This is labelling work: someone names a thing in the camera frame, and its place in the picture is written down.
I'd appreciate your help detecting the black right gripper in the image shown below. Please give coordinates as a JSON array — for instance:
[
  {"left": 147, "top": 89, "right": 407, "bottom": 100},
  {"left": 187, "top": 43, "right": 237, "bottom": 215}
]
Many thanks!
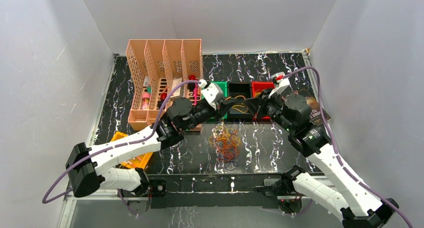
[{"left": 242, "top": 87, "right": 295, "bottom": 134}]

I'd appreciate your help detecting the yellow wire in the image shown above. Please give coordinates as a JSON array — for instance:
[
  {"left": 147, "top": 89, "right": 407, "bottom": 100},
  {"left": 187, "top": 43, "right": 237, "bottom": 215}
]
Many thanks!
[{"left": 225, "top": 94, "right": 251, "bottom": 115}]

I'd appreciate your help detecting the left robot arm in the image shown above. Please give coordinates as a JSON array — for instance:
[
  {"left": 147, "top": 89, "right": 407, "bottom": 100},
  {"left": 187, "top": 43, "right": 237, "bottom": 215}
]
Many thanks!
[{"left": 65, "top": 97, "right": 237, "bottom": 198}]

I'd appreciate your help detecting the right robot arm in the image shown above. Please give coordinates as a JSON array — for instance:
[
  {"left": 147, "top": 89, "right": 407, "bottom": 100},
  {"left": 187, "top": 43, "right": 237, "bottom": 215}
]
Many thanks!
[{"left": 244, "top": 89, "right": 398, "bottom": 228}]

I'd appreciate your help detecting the black storage bin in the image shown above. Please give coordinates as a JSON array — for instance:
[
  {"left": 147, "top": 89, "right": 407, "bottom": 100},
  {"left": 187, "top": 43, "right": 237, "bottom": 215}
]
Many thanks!
[{"left": 227, "top": 82, "right": 253, "bottom": 121}]

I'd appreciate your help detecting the red storage bin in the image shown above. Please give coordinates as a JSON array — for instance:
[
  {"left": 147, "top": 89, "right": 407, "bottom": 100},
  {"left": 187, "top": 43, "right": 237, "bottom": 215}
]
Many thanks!
[{"left": 250, "top": 80, "right": 276, "bottom": 122}]

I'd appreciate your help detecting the green storage bin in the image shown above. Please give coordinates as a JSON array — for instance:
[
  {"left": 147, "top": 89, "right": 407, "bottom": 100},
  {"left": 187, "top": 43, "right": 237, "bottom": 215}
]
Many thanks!
[{"left": 199, "top": 80, "right": 229, "bottom": 120}]

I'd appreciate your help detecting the dark paperback book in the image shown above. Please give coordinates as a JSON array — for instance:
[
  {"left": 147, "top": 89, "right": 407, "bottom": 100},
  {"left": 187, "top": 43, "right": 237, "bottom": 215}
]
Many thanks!
[{"left": 297, "top": 89, "right": 324, "bottom": 126}]

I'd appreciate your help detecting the white cardboard box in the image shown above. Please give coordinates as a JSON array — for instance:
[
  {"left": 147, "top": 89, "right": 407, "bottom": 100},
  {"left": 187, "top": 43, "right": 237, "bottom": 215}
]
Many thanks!
[{"left": 170, "top": 77, "right": 184, "bottom": 102}]

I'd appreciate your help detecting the red and black stamp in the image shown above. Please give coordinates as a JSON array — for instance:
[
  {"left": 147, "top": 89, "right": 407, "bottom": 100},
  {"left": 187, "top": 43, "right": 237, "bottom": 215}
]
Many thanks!
[{"left": 157, "top": 92, "right": 168, "bottom": 109}]

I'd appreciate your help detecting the pink glue bottle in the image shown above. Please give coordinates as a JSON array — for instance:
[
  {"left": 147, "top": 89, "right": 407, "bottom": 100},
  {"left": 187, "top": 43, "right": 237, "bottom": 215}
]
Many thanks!
[{"left": 141, "top": 92, "right": 151, "bottom": 110}]

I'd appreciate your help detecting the beige plastic file organizer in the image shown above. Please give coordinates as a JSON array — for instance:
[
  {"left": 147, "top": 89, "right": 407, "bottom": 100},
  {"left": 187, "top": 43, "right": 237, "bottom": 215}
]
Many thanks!
[{"left": 126, "top": 39, "right": 203, "bottom": 131}]

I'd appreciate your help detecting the small barcode box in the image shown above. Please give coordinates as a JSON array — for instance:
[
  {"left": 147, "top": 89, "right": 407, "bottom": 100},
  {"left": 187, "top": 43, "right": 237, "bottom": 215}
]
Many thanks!
[{"left": 143, "top": 76, "right": 150, "bottom": 87}]

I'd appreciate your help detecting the yellow tray with pens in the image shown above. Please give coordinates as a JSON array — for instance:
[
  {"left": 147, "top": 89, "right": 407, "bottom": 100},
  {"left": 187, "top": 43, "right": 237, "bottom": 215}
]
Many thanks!
[{"left": 109, "top": 131, "right": 154, "bottom": 170}]

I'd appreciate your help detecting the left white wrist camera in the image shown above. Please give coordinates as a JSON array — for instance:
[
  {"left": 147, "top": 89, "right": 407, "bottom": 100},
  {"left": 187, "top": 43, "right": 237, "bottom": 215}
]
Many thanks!
[{"left": 199, "top": 79, "right": 224, "bottom": 111}]

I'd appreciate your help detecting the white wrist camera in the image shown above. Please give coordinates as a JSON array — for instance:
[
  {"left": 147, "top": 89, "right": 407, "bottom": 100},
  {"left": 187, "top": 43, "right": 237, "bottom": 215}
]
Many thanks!
[
  {"left": 268, "top": 72, "right": 290, "bottom": 98},
  {"left": 199, "top": 79, "right": 224, "bottom": 111}
]

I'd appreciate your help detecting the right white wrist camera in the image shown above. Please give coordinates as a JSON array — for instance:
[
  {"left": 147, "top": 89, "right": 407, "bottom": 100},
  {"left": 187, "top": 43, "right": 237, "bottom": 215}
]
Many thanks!
[{"left": 268, "top": 72, "right": 290, "bottom": 98}]

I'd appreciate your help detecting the orange wire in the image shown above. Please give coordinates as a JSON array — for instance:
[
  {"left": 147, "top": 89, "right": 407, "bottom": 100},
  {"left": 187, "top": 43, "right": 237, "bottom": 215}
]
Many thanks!
[{"left": 208, "top": 122, "right": 243, "bottom": 159}]

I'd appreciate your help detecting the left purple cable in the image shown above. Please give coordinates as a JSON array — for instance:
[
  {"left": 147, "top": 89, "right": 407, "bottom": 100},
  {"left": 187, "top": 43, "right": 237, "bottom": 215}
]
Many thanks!
[{"left": 42, "top": 79, "right": 203, "bottom": 205}]

